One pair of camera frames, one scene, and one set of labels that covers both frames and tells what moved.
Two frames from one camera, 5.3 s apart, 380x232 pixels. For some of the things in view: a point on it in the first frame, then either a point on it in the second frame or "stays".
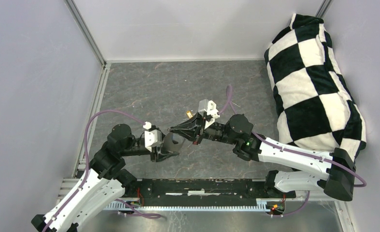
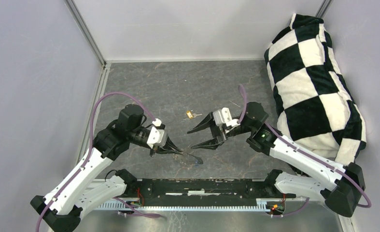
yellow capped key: [189, 114] stays
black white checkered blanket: [315, 108] stays
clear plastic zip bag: [172, 142] to [198, 160]
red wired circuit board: [276, 208] stays
